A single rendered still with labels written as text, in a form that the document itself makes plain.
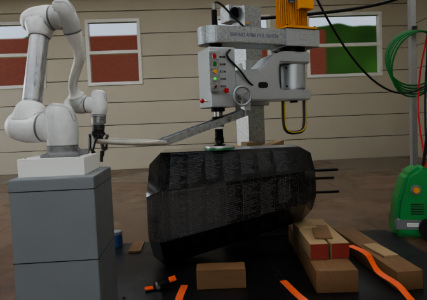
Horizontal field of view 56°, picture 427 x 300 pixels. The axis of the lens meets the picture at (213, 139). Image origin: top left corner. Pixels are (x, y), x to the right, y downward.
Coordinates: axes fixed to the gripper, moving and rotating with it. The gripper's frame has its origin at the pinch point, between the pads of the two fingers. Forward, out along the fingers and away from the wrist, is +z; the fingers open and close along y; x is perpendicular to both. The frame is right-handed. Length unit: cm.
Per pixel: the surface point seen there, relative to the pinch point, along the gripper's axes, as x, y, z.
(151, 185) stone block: -6.1, 35.7, 19.7
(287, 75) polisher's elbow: -35, 136, -63
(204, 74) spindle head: -14, 72, -58
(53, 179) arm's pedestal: -46, -42, 7
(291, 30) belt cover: -42, 131, -95
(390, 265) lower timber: -123, 132, 58
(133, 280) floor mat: -7, 23, 81
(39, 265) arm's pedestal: -42, -46, 48
